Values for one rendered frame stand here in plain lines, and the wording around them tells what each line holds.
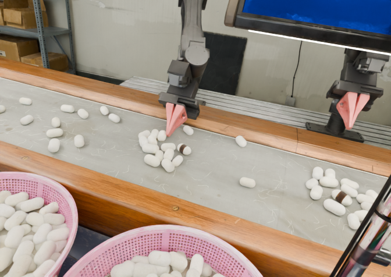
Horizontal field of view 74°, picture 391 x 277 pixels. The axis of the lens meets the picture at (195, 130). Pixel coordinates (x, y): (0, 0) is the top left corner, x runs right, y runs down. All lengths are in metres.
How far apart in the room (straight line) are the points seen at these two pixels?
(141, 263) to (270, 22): 0.36
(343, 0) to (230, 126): 0.43
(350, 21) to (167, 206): 0.37
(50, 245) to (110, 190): 0.11
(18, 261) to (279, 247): 0.35
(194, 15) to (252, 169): 0.46
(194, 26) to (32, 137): 0.50
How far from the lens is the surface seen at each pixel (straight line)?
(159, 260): 0.41
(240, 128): 0.72
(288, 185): 0.60
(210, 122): 0.73
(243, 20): 0.38
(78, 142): 0.62
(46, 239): 0.47
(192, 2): 0.83
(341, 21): 0.39
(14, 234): 0.47
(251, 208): 0.51
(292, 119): 1.12
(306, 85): 2.70
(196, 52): 0.65
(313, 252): 0.46
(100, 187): 0.48
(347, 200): 0.60
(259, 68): 2.62
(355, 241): 0.37
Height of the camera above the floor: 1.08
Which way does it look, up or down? 28 degrees down
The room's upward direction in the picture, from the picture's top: 8 degrees clockwise
